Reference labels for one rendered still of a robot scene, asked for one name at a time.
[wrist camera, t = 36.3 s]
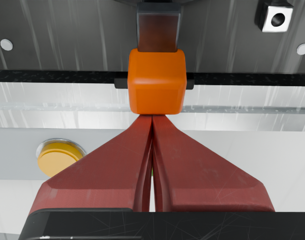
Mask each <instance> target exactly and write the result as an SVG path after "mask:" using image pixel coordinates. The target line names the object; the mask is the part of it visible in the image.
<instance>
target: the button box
mask: <svg viewBox="0 0 305 240"><path fill-rule="evenodd" d="M125 130H126V129H60V128H0V180H48V179H50V178H51V177H49V176H47V175H46V174H45V173H43V172H42V171H41V169H40V168H39V166H38V157H39V154H40V152H41V150H42V149H43V148H44V147H45V146H47V145H49V144H52V143H65V144H68V145H70V146H72V147H74V148H76V149H77V150H78V151H79V152H80V153H81V155H82V157H84V156H86V155H87V154H89V153H91V152H92V151H94V150H95V149H97V148H98V147H100V146H101V145H103V144H105V143H106V142H108V141H109V140H111V139H112V138H114V137H115V136H117V135H119V134H120V133H122V132H123V131H125Z"/></svg>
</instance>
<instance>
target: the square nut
mask: <svg viewBox="0 0 305 240"><path fill-rule="evenodd" d="M293 10H294V6H293V5H291V4H290V3H288V2H264V4H263V7H262V11H261V16H260V20H259V24H258V27H259V29H260V30H261V31H262V32H287V30H288V27H289V23H290V20H291V17H292V14H293ZM277 13H280V15H279V17H278V18H277V19H276V20H275V21H272V22H271V18H272V17H273V16H274V15H275V14H277Z"/></svg>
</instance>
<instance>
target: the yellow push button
mask: <svg viewBox="0 0 305 240"><path fill-rule="evenodd" d="M81 158H82V155H81V153H80V152H79V151H78V150H77V149H76V148H74V147H72V146H70V145H68V144H65V143H52V144H49V145H47V146H45V147H44V148H43V149H42V150H41V152H40V154H39V157H38V166H39V168H40V169H41V171H42V172H43V173H45V174H46V175H47V176H49V177H53V176H54V175H56V174H58V173H59V172H61V171H62V170H64V169H65V168H67V167H68V166H70V165H71V164H73V163H75V162H76V161H78V160H79V159H81Z"/></svg>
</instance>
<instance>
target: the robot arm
mask: <svg viewBox="0 0 305 240"><path fill-rule="evenodd" d="M152 171H153V186H154V202H155V212H149V210H150V194H151V179H152ZM18 240H305V212H276V211H275V209H274V206H273V204H272V202H271V199H270V197H269V195H268V192H267V190H266V188H265V186H264V184H263V183H262V182H261V181H259V180H258V179H256V178H255V177H253V176H251V175H250V174H248V173H247V172H245V171H243V170H242V169H240V168H239V167H237V166H236V165H234V164H233V163H231V162H229V161H228V160H226V159H224V158H223V157H221V156H220V155H218V154H217V153H215V152H213V151H212V150H210V149H209V148H207V147H206V146H204V145H202V144H201V143H199V142H198V141H196V140H195V139H193V138H191V137H190V136H188V135H186V134H185V133H183V132H182V131H180V130H179V129H178V128H177V127H176V126H175V125H174V124H173V123H172V122H171V121H170V120H169V118H168V117H167V116H166V115H152V114H140V115H139V116H138V117H137V118H136V119H135V121H134V122H133V123H132V124H131V125H130V126H129V127H128V128H127V129H126V130H125V131H123V132H122V133H120V134H119V135H117V136H115V137H114V138H112V139H111V140H109V141H108V142H106V143H105V144H103V145H101V146H100V147H98V148H97V149H95V150H94V151H92V152H91V153H89V154H87V155H86V156H84V157H83V158H81V159H79V160H78V161H76V162H75V163H73V164H71V165H70V166H68V167H67V168H65V169H64V170H62V171H61V172H59V173H58V174H56V175H54V176H53V177H51V178H50V179H48V180H47V181H45V182H43V183H42V185H41V187H40V188H39V190H38V192H37V195H36V197H35V200H34V202H33V204H32V206H31V209H30V211H29V214H28V216H27V219H26V221H25V224H24V226H23V229H22V231H21V233H20V236H19V238H18Z"/></svg>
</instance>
